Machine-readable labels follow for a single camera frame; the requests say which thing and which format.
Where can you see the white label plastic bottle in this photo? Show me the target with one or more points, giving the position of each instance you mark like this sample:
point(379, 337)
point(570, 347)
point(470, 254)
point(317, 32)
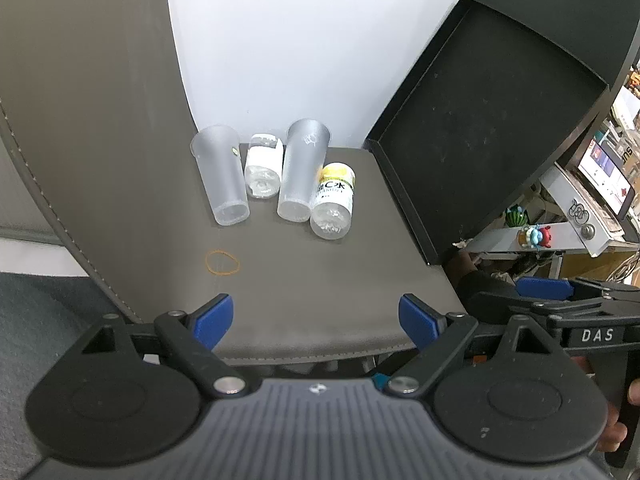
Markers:
point(262, 160)

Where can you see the computer monitor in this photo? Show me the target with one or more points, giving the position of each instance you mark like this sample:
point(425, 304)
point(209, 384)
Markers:
point(602, 170)

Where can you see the yellow label plastic bottle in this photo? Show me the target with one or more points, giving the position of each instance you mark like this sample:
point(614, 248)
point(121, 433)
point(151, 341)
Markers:
point(332, 200)

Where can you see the orange rubber band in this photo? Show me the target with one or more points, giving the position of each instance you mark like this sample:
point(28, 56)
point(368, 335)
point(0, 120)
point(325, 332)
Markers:
point(207, 262)

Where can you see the white shelf unit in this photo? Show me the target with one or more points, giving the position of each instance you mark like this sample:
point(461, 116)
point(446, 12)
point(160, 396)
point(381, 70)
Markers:
point(570, 200)

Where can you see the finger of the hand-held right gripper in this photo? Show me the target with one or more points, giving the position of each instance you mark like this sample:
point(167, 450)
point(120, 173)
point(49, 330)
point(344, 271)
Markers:
point(545, 288)
point(500, 302)

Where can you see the black rectangular tray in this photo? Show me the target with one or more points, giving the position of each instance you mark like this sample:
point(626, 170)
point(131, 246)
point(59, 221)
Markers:
point(480, 125)

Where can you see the blue and red figurine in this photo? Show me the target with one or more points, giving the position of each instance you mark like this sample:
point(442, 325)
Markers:
point(535, 236)

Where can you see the watermelon toy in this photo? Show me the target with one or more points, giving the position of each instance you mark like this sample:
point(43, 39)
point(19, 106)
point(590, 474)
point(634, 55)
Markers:
point(516, 217)

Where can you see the person's right hand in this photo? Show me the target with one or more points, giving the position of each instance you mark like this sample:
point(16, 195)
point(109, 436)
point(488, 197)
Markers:
point(612, 435)

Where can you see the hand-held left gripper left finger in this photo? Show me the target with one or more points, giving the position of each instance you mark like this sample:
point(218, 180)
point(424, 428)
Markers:
point(215, 322)

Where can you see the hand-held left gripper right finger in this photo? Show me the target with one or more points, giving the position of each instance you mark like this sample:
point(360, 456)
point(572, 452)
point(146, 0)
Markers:
point(416, 324)

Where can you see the frosted plastic cup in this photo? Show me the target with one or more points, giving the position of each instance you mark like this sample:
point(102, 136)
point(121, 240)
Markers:
point(302, 170)
point(222, 175)

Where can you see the grey leather mat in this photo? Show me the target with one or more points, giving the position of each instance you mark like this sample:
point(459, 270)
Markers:
point(300, 285)

